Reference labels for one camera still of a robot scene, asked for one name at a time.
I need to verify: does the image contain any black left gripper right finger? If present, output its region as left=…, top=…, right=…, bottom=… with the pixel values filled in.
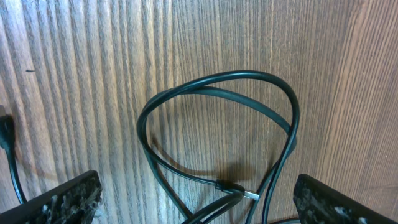
left=293, top=174, right=397, bottom=224

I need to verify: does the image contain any thick black USB cable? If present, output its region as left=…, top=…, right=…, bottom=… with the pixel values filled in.
left=136, top=70, right=301, bottom=224

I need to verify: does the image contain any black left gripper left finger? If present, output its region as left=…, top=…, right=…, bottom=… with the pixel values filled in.
left=1, top=170, right=102, bottom=224

